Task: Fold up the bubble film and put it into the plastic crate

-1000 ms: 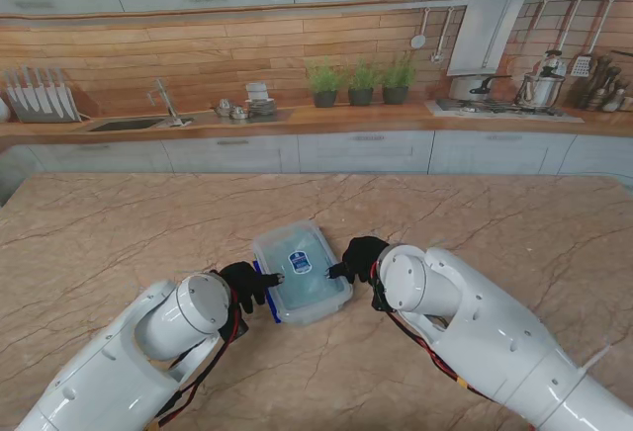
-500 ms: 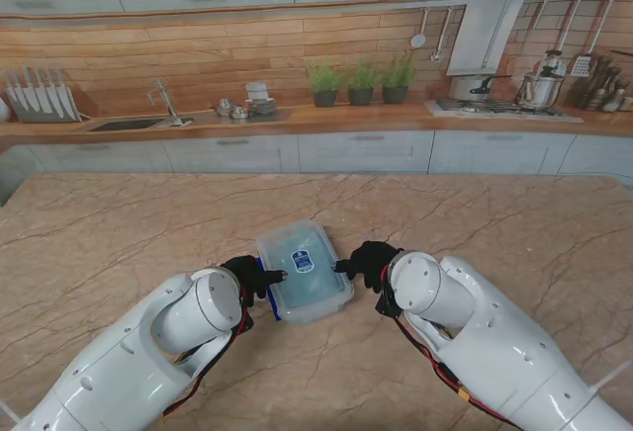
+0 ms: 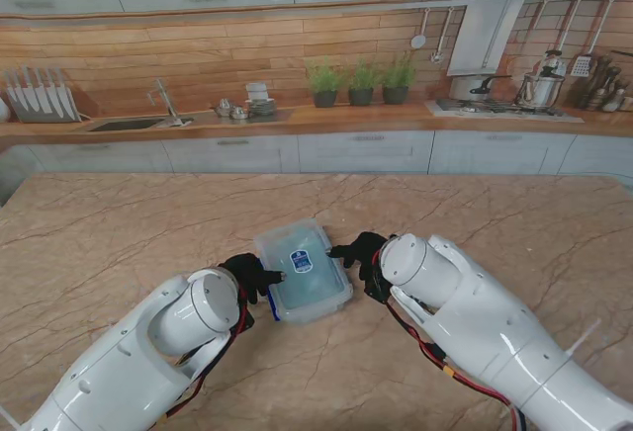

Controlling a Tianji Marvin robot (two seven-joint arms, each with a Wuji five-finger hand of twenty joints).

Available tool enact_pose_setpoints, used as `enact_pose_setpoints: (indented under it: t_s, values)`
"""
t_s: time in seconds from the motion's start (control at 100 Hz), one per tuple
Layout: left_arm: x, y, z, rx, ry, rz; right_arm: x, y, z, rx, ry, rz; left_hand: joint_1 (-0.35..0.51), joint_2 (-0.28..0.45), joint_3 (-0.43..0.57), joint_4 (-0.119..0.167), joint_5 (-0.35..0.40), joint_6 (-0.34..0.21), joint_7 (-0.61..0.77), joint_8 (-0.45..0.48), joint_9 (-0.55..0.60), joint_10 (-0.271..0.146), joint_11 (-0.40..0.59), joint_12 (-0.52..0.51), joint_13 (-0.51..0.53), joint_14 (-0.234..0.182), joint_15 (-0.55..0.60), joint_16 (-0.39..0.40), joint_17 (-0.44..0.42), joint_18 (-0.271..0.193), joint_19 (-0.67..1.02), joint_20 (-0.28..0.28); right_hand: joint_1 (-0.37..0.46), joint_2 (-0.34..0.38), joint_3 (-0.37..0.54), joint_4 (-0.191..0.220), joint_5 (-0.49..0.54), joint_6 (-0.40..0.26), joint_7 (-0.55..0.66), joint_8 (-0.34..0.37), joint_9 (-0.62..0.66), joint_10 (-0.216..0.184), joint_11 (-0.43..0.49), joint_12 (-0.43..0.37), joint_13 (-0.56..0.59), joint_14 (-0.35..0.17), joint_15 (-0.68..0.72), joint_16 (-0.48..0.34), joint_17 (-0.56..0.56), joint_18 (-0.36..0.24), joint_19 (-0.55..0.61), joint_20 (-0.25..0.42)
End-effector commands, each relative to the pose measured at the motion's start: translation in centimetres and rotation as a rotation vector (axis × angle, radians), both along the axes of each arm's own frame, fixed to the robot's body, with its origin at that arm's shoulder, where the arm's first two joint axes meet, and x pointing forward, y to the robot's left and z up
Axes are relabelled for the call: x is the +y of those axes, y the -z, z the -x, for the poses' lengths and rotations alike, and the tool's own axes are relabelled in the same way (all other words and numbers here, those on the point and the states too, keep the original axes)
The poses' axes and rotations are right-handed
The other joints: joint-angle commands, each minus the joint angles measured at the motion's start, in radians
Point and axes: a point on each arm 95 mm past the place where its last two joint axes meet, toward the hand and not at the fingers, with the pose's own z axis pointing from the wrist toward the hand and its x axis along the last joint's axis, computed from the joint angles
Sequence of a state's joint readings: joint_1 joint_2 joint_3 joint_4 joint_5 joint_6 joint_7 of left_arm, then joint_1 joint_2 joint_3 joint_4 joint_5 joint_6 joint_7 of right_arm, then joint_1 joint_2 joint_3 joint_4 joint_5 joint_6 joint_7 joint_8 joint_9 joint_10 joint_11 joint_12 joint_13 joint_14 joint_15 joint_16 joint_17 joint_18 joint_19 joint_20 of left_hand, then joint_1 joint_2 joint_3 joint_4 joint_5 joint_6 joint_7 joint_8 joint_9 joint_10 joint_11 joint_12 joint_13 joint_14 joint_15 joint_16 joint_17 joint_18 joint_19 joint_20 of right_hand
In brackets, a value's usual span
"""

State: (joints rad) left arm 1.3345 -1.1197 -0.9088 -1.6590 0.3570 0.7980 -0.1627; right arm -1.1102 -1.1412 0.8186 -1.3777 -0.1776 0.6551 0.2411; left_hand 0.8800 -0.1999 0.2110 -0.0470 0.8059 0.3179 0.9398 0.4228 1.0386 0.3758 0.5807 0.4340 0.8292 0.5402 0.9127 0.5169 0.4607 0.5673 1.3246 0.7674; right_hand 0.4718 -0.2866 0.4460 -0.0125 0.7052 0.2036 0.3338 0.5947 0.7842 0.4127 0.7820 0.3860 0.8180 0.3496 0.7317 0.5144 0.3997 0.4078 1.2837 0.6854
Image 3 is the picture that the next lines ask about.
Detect dark kitchen sink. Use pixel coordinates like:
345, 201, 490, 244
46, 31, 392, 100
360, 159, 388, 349
86, 117, 167, 133

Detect red black arm cables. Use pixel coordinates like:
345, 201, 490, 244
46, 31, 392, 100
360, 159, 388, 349
157, 292, 251, 425
385, 300, 528, 431

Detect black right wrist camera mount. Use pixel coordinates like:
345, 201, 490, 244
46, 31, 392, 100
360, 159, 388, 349
364, 267, 395, 303

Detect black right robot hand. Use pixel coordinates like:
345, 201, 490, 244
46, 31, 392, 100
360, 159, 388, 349
326, 231, 397, 282

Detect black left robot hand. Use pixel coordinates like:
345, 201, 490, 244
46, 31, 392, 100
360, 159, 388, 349
217, 252, 287, 304

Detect red black left arm cables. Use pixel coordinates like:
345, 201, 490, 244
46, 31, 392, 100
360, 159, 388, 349
157, 292, 251, 425

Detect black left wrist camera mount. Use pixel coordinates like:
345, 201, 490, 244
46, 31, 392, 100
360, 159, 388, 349
236, 302, 257, 336

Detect stack of white dishes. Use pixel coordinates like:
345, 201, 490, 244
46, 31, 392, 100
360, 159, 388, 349
245, 82, 277, 119

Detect clear crate with blue clips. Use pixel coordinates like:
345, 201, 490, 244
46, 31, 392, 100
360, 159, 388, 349
254, 217, 355, 326

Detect red black right arm cables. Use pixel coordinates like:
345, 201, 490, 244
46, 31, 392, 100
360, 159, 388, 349
385, 300, 528, 431

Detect steel saucepan with black handle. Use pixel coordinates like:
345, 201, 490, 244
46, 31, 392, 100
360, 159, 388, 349
448, 73, 513, 102

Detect clear bubble film sheet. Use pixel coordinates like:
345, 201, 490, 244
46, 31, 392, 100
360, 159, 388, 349
274, 232, 347, 311

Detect clear lid with blue label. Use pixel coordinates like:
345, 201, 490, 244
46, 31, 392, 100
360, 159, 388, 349
254, 217, 353, 312

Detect steel sink faucet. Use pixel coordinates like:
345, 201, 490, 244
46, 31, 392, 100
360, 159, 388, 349
146, 78, 194, 129

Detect knife block with knives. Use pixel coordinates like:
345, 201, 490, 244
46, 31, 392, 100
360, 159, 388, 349
3, 65, 83, 125

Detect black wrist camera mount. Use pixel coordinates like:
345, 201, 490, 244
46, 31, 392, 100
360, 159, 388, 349
236, 302, 257, 336
364, 267, 395, 303

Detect potted green herb plant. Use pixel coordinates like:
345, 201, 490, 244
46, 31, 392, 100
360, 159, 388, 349
381, 54, 416, 106
306, 57, 345, 109
347, 58, 382, 107

